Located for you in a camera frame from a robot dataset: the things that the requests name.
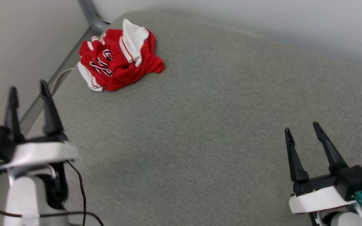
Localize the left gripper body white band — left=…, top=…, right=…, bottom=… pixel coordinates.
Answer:
left=0, top=132, right=80, bottom=171

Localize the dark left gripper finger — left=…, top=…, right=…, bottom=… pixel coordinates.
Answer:
left=39, top=79, right=65, bottom=136
left=4, top=87, right=23, bottom=141

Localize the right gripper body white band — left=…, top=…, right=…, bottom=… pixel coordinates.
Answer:
left=288, top=174, right=359, bottom=215

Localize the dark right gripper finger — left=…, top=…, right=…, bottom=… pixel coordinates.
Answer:
left=312, top=121, right=348, bottom=173
left=284, top=127, right=310, bottom=183

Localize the red and white jersey garment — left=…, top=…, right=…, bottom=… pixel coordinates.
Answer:
left=77, top=18, right=165, bottom=92

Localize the grey fabric sofa cushion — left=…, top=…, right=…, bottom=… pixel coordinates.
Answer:
left=21, top=9, right=362, bottom=226

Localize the thin white cable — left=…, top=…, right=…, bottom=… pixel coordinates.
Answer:
left=50, top=67, right=75, bottom=95

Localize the grey metal frame rail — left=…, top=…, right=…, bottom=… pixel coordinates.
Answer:
left=18, top=0, right=111, bottom=136

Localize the thin black cable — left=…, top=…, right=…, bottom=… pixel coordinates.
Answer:
left=65, top=160, right=88, bottom=226
left=0, top=191, right=105, bottom=226

